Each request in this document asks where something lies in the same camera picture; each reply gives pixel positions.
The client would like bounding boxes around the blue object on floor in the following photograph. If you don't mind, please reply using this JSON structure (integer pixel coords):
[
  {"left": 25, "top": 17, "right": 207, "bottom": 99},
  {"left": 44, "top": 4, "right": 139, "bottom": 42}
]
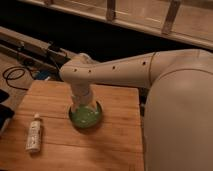
[{"left": 34, "top": 70, "right": 50, "bottom": 80}]

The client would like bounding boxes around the green ceramic bowl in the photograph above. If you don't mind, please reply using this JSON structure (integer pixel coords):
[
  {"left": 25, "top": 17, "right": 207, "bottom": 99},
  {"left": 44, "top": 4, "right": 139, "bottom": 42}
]
[{"left": 68, "top": 102, "right": 102, "bottom": 129}]

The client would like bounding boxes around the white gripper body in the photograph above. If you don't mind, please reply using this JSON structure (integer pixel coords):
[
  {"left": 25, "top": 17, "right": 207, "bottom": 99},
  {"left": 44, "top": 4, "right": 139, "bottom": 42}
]
[{"left": 71, "top": 84, "right": 93, "bottom": 106}]

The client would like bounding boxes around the black cable loop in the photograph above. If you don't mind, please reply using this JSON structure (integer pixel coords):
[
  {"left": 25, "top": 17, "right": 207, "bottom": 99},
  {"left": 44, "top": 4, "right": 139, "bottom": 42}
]
[{"left": 2, "top": 65, "right": 34, "bottom": 91}]

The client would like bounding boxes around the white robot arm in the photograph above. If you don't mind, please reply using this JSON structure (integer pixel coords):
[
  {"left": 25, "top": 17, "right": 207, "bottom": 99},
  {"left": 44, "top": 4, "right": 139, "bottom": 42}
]
[{"left": 60, "top": 49, "right": 213, "bottom": 171}]

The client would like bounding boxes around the metal floor rail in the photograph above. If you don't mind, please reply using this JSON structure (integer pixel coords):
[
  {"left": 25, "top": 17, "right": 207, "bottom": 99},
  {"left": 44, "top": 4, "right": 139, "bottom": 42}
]
[{"left": 0, "top": 26, "right": 97, "bottom": 71}]

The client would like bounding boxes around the small white bottle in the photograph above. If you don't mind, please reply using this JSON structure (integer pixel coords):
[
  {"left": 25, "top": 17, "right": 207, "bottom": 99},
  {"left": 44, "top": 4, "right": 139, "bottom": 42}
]
[{"left": 26, "top": 113, "right": 42, "bottom": 153}]

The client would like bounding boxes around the black object at left edge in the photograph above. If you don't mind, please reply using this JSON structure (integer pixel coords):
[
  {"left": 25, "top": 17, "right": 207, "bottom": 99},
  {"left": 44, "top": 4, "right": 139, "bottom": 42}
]
[{"left": 0, "top": 89, "right": 14, "bottom": 137}]

